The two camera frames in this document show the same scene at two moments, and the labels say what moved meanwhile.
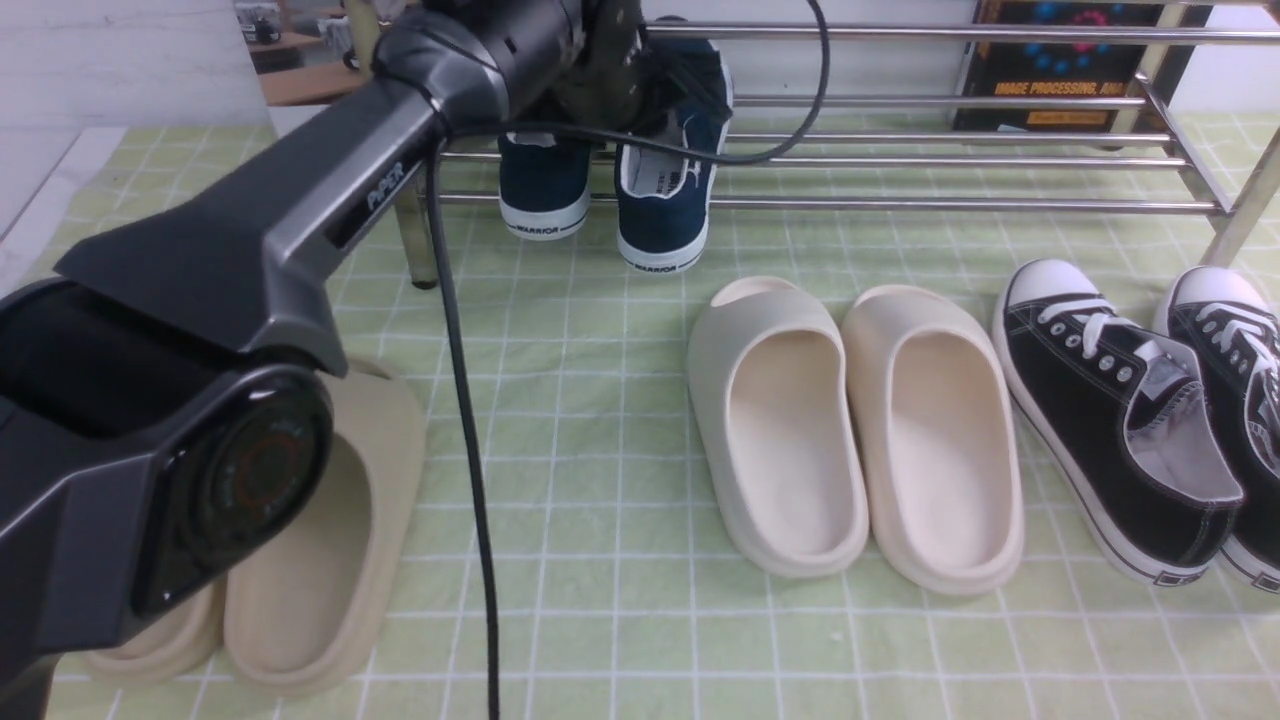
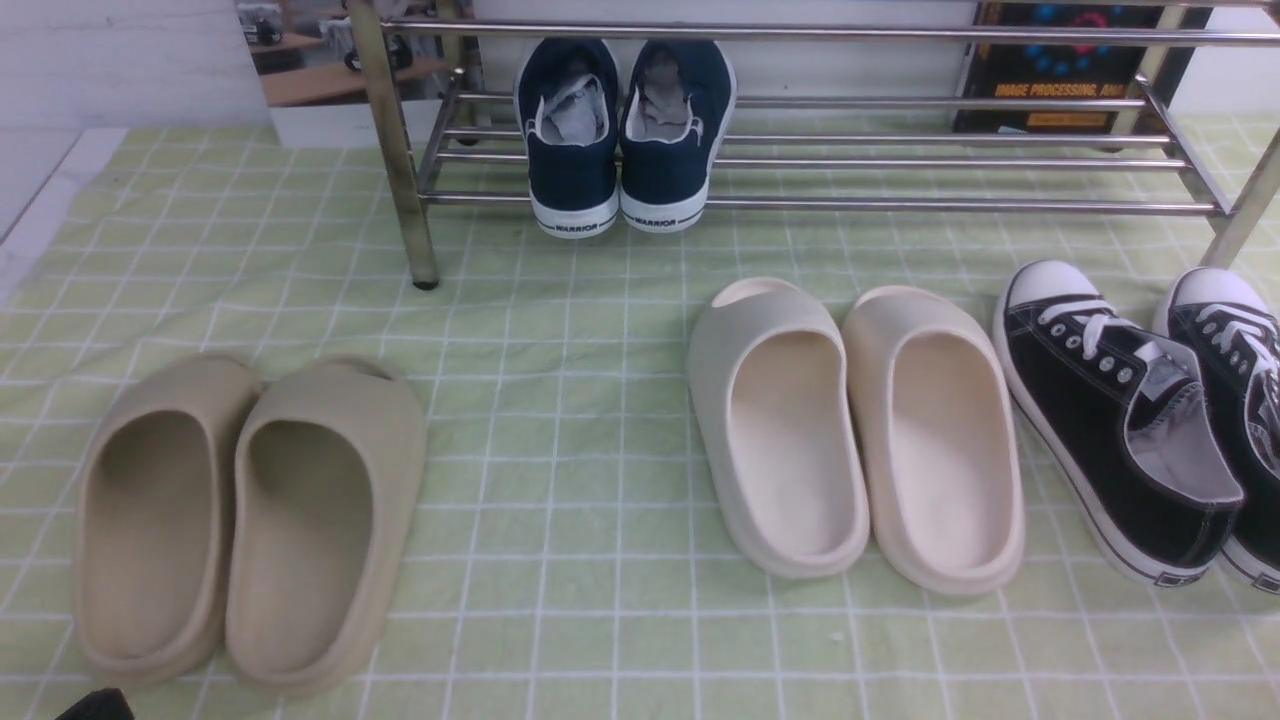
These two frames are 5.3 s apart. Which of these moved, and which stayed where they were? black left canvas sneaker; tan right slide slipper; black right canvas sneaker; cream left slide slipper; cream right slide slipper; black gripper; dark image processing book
Moved: black gripper
Stayed: dark image processing book; tan right slide slipper; cream right slide slipper; black right canvas sneaker; cream left slide slipper; black left canvas sneaker
